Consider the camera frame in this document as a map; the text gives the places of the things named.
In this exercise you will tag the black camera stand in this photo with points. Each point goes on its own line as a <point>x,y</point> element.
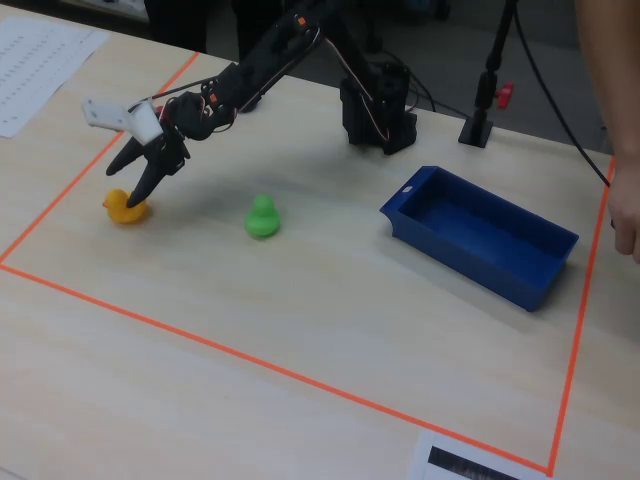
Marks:
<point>475,132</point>

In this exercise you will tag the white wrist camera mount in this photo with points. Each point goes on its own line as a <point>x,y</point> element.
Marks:
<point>145,125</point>

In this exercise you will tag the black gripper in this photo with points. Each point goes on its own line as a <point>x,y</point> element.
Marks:
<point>161,153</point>

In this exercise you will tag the white paper with black bar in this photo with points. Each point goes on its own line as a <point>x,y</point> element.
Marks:
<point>425,450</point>

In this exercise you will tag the red stand knob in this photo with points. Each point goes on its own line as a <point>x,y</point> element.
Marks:
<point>506,95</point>

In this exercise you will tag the blue plastic box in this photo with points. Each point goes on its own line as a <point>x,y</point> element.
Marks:
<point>480,235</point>

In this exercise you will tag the green rubber duck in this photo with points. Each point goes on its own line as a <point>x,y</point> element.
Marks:
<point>262,222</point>

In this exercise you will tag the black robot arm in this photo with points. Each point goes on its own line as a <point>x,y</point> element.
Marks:
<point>280,55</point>

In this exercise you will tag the yellow rubber duck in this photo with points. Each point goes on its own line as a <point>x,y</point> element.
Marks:
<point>120,212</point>

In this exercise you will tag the white paper with printed table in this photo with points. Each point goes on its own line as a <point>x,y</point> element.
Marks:
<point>35,65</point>

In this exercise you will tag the orange tape strip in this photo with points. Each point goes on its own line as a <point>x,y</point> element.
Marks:
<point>250,358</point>
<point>584,300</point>
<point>50,210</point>

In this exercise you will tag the bare person hand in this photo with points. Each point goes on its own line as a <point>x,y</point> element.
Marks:
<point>627,210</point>

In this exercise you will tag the bare person forearm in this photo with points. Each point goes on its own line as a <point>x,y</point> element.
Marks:
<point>615,75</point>

